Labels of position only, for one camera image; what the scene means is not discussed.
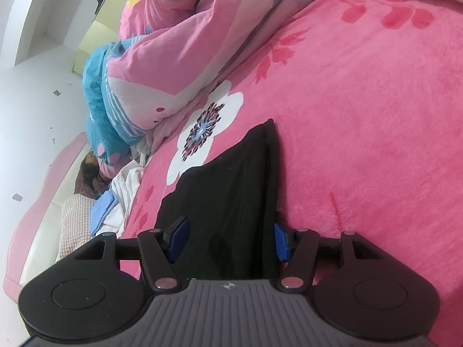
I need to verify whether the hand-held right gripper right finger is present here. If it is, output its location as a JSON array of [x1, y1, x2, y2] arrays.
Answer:
[[274, 222, 386, 293]]

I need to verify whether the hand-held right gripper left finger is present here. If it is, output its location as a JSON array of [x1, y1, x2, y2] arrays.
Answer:
[[74, 216, 191, 293]]

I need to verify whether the black printed t-shirt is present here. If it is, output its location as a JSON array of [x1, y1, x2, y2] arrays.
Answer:
[[155, 118, 290, 280]]

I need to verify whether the crumpled white shirt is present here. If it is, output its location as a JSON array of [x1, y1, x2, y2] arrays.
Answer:
[[105, 152, 153, 235]]

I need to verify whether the light blue cloth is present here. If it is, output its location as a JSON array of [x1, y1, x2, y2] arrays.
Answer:
[[90, 191, 118, 237]]

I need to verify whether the beige checkered cloth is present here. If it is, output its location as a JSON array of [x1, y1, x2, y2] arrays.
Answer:
[[54, 194, 96, 263]]

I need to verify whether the pink floral blanket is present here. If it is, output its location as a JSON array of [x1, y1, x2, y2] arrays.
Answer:
[[116, 0, 463, 319]]

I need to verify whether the pink and blue quilt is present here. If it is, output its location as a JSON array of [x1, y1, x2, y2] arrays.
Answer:
[[82, 0, 333, 167]]

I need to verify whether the pale yellow cabinet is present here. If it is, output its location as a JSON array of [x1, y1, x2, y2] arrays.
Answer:
[[70, 0, 133, 75]]

